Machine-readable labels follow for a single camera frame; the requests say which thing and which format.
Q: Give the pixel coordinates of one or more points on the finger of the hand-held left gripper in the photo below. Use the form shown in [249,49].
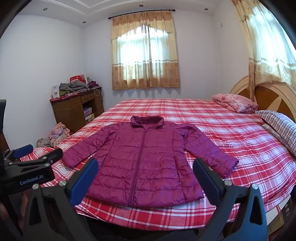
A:
[23,150]
[54,155]

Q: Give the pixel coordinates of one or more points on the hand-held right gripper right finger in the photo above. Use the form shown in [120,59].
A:
[208,183]

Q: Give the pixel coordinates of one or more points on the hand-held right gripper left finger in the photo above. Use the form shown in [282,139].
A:
[84,182]

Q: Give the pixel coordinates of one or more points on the purple puffer jacket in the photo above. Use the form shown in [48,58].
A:
[143,162]

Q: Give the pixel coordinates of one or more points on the grey clothes pile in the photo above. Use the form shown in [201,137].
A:
[74,87]

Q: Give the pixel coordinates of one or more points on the purple folded clothes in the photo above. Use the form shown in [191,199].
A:
[93,83]

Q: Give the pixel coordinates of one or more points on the grey patterned cloth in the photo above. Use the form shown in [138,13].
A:
[44,142]

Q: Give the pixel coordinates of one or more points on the brown wooden desk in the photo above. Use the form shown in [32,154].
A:
[67,111]

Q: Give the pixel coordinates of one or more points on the white shoe box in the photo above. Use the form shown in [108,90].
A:
[90,117]

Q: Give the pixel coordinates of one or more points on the bed with red plaid sheet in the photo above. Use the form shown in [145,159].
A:
[208,129]

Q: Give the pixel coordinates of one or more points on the purple shoe box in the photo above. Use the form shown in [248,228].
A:
[87,111]

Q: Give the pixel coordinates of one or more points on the green cloth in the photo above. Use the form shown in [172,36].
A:
[63,93]

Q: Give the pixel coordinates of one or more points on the white printed card box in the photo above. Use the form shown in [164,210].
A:
[55,91]

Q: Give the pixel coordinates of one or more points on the pink patterned box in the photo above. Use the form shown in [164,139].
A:
[72,93]

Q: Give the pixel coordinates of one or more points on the red box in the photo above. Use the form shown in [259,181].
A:
[77,78]

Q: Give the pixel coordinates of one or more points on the cardboard box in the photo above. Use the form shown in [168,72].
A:
[281,216]

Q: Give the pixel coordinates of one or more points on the folded pink floral quilt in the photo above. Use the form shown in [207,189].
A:
[235,102]

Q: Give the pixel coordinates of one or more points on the striped pillow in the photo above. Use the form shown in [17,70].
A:
[279,125]

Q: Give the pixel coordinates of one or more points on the wooden bed headboard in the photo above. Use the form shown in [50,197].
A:
[270,97]

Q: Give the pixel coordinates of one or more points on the beige floral window curtain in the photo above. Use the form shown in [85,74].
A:
[145,76]

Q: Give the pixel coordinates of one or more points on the black curtain rod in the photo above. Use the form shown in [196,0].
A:
[110,17]

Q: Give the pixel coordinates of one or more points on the long beige floral curtain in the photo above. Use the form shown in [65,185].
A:
[266,46]

